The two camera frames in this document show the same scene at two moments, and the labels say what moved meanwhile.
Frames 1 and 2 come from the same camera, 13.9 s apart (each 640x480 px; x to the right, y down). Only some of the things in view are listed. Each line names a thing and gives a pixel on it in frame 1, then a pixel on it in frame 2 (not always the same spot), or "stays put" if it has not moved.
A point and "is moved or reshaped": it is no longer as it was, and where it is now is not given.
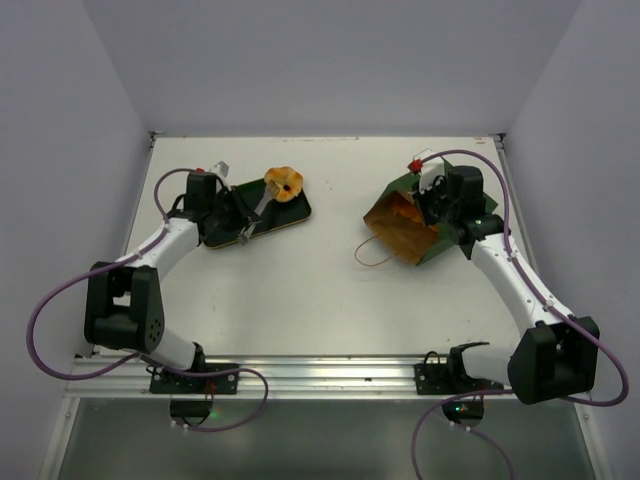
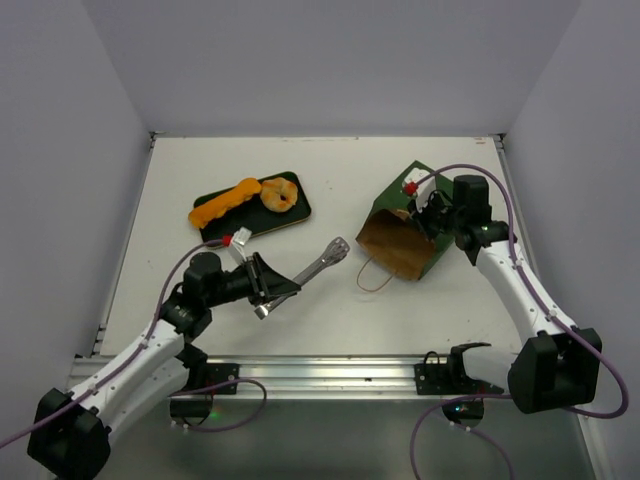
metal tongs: x=247 y=231 to x=337 y=251
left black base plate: x=161 y=382 stays put
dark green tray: x=266 y=213 stays put
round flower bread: x=289 y=181 to x=278 y=195
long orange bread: x=406 y=209 is moved or reshaped
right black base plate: x=439 y=379 stays put
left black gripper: x=243 y=215 to x=266 y=285
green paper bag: x=398 y=223 is moved or reshaped
